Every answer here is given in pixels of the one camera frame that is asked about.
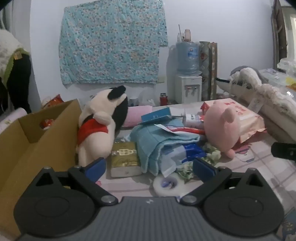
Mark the blue white plastic pack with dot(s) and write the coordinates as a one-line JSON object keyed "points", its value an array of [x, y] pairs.
{"points": [[185, 151]]}

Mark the white fleece garment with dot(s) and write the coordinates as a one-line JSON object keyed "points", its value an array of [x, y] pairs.
{"points": [[9, 51]]}

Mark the white cylindrical container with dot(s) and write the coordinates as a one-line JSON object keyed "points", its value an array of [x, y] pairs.
{"points": [[193, 119]]}

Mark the red thermos bottle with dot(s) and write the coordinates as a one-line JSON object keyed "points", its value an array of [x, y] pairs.
{"points": [[163, 99]]}

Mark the white water dispenser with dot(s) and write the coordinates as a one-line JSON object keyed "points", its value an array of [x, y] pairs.
{"points": [[187, 89]]}

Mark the pink bottle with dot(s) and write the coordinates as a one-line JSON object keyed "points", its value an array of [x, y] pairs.
{"points": [[187, 35]]}

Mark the pink tissue package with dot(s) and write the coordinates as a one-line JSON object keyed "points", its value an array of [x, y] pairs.
{"points": [[248, 121]]}

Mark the white plastic bag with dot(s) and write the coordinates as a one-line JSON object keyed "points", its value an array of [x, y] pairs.
{"points": [[146, 98]]}

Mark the white blue cup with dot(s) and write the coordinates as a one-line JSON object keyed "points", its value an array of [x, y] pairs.
{"points": [[133, 102]]}

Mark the table with pink cover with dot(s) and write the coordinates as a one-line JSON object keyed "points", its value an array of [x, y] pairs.
{"points": [[11, 120]]}

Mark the brown patterned wrapping paper roll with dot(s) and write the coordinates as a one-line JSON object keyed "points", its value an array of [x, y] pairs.
{"points": [[213, 69]]}

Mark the dark wooden frame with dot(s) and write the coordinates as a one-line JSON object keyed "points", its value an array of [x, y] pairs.
{"points": [[278, 27]]}

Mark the grey white plush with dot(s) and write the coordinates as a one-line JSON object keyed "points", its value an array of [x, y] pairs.
{"points": [[233, 89]]}

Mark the red snack bag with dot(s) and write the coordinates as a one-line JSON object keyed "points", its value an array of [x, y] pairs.
{"points": [[54, 100]]}

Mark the pink white printed packet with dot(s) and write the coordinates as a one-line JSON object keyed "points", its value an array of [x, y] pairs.
{"points": [[245, 154]]}

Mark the black-haired doll plush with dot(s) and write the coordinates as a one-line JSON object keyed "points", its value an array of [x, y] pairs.
{"points": [[97, 136]]}

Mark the pink round plush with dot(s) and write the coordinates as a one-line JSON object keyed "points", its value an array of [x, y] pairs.
{"points": [[219, 129]]}

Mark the pink cloth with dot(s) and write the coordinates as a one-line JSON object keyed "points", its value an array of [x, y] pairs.
{"points": [[136, 115]]}

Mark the white tape roll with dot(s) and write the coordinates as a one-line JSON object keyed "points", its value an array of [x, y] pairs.
{"points": [[161, 186]]}

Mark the grey patterned wrapping paper roll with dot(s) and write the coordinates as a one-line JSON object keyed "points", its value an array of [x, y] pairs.
{"points": [[204, 69]]}

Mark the black garment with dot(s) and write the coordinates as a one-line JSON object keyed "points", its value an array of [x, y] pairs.
{"points": [[19, 83]]}

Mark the light blue towel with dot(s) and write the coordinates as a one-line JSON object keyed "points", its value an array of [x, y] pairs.
{"points": [[150, 143]]}

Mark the blue box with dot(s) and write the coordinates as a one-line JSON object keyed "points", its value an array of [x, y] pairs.
{"points": [[157, 115]]}

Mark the blue floral wall cloth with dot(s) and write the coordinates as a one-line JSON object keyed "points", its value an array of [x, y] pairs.
{"points": [[108, 44]]}

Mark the gold tissue pack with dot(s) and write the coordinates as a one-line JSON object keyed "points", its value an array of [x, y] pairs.
{"points": [[124, 160]]}

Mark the green white floral cloth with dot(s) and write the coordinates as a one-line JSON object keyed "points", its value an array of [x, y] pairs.
{"points": [[214, 154]]}

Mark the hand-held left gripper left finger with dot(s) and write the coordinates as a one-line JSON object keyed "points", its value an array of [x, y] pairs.
{"points": [[96, 168]]}

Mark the brown cardboard box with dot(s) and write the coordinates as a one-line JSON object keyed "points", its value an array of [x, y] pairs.
{"points": [[34, 157]]}

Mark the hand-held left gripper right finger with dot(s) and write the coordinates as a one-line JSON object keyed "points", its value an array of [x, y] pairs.
{"points": [[203, 169]]}

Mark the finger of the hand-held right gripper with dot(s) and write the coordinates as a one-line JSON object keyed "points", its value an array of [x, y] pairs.
{"points": [[284, 150]]}

